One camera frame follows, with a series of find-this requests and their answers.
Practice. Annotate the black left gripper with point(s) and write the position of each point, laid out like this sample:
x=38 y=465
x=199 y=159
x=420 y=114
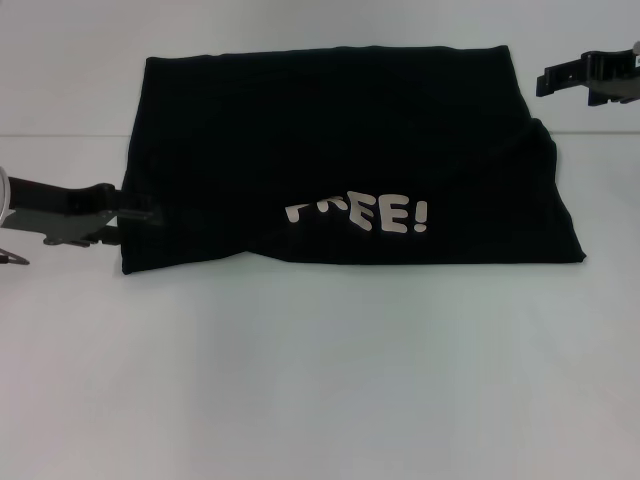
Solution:
x=55 y=212

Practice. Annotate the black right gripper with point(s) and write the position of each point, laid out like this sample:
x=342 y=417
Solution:
x=615 y=75

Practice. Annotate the black t-shirt with white print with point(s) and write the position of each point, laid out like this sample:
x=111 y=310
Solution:
x=320 y=150

